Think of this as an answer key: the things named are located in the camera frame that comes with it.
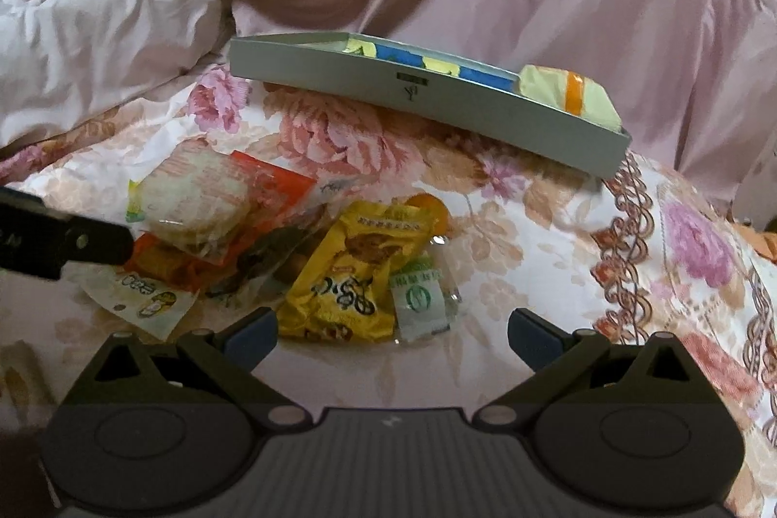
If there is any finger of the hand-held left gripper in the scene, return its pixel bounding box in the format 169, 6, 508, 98
0, 187, 135, 282

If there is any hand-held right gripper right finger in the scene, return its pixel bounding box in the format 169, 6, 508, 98
473, 307, 721, 429

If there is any small orange candy packet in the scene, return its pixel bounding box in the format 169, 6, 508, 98
401, 193, 453, 246

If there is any floral bedsheet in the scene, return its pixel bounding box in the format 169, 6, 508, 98
0, 63, 777, 518

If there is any pale yellow orange-striped packet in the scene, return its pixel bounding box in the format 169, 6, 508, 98
519, 64, 623, 134

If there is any orange snack packet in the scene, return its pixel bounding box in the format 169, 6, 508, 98
124, 150, 317, 294

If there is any white yellow snack packet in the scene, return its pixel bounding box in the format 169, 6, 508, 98
79, 266, 198, 342

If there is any clear packet with brown snack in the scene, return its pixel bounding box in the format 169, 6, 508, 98
206, 202, 341, 306

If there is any clear rice cracker packet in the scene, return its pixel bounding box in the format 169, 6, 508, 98
126, 142, 250, 258

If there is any small green white packet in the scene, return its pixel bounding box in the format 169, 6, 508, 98
388, 257, 462, 343

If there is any pale pink quilt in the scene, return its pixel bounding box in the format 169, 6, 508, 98
0, 0, 237, 149

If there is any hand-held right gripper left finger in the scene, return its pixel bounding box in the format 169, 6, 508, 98
57, 307, 313, 430

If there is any orange cloth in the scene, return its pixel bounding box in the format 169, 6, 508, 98
731, 217, 777, 264

